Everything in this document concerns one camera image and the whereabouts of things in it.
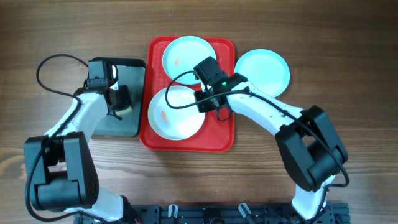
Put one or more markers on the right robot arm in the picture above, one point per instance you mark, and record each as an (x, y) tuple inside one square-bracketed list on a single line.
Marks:
[(310, 148)]

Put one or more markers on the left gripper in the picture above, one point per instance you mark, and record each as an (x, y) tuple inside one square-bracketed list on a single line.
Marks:
[(126, 101)]

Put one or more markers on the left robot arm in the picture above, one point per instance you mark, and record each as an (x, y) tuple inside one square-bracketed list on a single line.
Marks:
[(61, 176)]

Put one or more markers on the white plate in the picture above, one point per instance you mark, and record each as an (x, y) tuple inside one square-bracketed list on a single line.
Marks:
[(166, 117)]

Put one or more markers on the light blue plate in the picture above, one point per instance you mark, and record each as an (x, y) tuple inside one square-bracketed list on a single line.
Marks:
[(266, 70), (183, 53)]

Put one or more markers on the black water tray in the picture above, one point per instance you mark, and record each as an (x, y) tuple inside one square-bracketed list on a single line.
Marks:
[(132, 72)]

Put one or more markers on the green yellow sponge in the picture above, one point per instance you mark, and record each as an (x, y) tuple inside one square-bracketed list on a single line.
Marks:
[(124, 111)]

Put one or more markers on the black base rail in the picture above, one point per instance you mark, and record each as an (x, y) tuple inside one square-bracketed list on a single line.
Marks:
[(270, 213)]

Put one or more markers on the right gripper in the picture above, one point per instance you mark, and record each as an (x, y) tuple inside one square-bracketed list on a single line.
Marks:
[(202, 106)]

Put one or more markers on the red plastic tray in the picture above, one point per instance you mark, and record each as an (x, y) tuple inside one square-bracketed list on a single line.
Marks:
[(217, 131)]

